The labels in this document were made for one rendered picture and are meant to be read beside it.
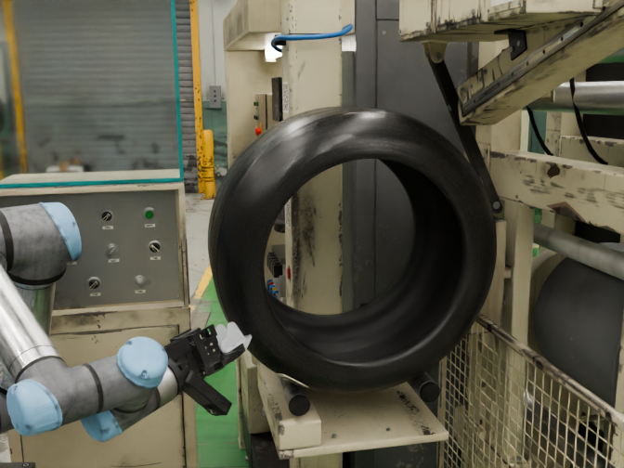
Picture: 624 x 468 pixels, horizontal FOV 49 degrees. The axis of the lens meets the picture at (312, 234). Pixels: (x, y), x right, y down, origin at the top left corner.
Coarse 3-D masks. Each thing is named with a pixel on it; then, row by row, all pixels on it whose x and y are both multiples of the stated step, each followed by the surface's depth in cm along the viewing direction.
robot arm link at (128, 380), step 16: (128, 352) 99; (144, 352) 101; (160, 352) 102; (96, 368) 98; (112, 368) 99; (128, 368) 98; (144, 368) 99; (160, 368) 100; (112, 384) 97; (128, 384) 99; (144, 384) 100; (112, 400) 98; (128, 400) 100; (144, 400) 104
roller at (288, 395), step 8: (280, 376) 149; (280, 384) 147; (288, 384) 143; (296, 384) 142; (288, 392) 140; (296, 392) 138; (304, 392) 140; (288, 400) 138; (296, 400) 137; (304, 400) 137; (296, 408) 137; (304, 408) 137
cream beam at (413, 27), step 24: (408, 0) 154; (432, 0) 140; (456, 0) 128; (480, 0) 119; (528, 0) 104; (552, 0) 105; (576, 0) 106; (600, 0) 106; (408, 24) 155; (432, 24) 141; (456, 24) 129; (480, 24) 122; (504, 24) 123; (528, 24) 123
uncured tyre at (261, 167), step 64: (320, 128) 128; (384, 128) 129; (256, 192) 127; (448, 192) 133; (256, 256) 128; (448, 256) 163; (256, 320) 131; (320, 320) 164; (384, 320) 167; (448, 320) 139; (320, 384) 138; (384, 384) 141
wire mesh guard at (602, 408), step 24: (504, 336) 147; (504, 360) 150; (528, 360) 138; (480, 384) 162; (576, 384) 123; (504, 408) 151; (528, 408) 141; (600, 408) 115; (456, 432) 179; (576, 432) 123; (456, 456) 179
